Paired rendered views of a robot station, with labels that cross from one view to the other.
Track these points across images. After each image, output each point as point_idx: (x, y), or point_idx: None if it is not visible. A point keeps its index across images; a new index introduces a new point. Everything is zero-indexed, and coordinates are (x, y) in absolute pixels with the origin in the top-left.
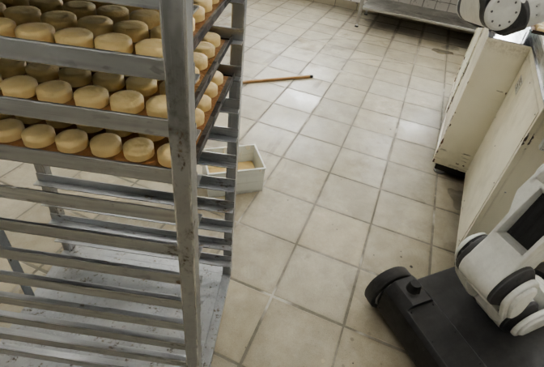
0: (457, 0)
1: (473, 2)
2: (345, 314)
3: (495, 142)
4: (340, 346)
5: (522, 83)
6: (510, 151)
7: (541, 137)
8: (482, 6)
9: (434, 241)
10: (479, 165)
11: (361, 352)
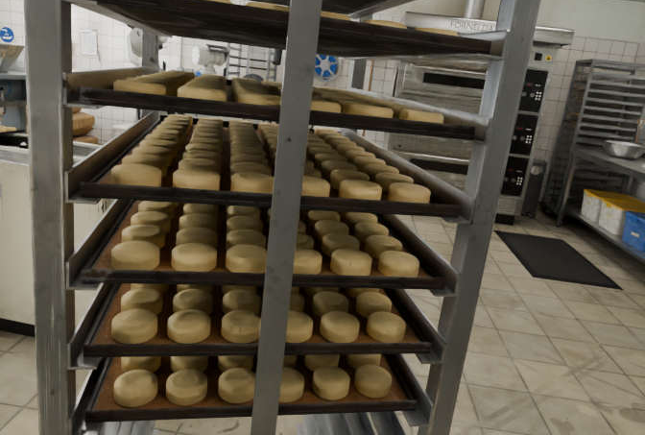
0: (135, 116)
1: (161, 113)
2: (163, 431)
3: (26, 242)
4: (199, 434)
5: (2, 183)
6: (86, 226)
7: (108, 199)
8: (172, 113)
9: None
10: (14, 277)
11: (203, 420)
